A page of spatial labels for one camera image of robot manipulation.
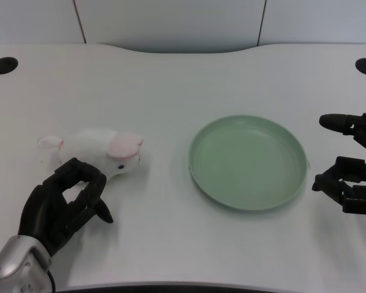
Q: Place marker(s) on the green round plate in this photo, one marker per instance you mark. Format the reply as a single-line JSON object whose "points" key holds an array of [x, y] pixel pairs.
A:
{"points": [[248, 163]]}

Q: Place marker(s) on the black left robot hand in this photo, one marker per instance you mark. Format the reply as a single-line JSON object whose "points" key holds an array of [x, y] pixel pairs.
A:
{"points": [[48, 207]]}

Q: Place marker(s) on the white plush rabbit doll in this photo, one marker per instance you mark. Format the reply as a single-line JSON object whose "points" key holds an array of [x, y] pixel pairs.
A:
{"points": [[100, 149]]}

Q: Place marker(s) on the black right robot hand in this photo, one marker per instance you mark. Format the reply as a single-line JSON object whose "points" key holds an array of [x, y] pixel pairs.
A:
{"points": [[353, 186]]}

